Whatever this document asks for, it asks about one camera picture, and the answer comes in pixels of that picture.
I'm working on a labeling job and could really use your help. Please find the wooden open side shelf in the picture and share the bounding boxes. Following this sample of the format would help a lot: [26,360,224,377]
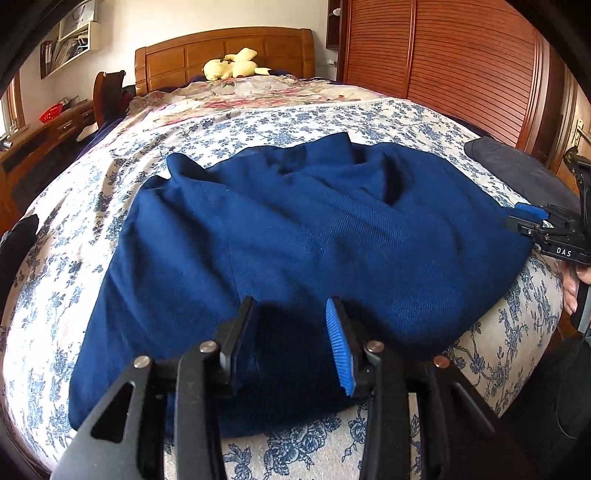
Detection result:
[325,0,343,51]

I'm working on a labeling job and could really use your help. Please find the wooden desk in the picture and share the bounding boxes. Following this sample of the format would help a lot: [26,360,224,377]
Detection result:
[0,99,96,234]

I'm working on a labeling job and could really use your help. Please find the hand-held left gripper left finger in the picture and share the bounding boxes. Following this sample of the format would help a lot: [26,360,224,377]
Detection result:
[50,295,256,480]

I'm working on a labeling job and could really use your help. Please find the yellow plush toy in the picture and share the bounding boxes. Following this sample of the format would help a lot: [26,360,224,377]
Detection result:
[202,47,273,82]

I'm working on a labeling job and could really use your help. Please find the wooden chair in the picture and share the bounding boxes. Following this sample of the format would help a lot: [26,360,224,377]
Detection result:
[92,69,127,131]

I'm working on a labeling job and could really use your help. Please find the blue suit jacket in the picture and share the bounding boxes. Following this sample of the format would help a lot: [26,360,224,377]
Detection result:
[68,131,535,438]

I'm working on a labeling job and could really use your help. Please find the pink floral quilt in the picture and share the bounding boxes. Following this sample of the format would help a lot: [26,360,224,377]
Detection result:
[128,75,394,117]

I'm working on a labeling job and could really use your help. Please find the white wall shelf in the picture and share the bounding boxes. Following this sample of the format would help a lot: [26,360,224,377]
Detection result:
[39,0,103,80]

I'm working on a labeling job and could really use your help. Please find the wooden bed headboard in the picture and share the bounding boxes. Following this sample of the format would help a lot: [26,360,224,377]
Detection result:
[134,27,317,96]

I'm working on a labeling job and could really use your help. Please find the grey pillow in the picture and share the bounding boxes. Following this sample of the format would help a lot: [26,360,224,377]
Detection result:
[464,137,581,214]

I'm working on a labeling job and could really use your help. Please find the person's right hand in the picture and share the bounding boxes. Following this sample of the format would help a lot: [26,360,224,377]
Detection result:
[562,262,591,315]

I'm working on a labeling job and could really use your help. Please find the person's dark pants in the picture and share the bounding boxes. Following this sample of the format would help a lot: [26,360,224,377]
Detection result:
[502,318,591,480]

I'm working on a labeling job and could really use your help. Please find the bed with floral sheet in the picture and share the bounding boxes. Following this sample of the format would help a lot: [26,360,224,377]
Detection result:
[0,97,565,480]

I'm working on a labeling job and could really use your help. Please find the wooden slatted wardrobe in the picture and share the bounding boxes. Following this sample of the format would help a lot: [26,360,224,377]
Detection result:
[337,0,556,154]

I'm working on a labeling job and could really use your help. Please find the wooden door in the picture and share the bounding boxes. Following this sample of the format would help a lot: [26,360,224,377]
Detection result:
[549,59,591,186]

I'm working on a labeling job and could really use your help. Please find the dark cloth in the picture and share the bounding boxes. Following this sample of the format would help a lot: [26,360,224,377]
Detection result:
[0,214,41,308]

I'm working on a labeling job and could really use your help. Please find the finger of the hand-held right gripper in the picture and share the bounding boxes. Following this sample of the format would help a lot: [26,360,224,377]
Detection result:
[514,202,550,223]
[505,216,550,243]

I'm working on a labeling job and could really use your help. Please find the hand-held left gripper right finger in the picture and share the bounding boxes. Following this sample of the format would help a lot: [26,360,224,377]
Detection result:
[325,296,536,480]

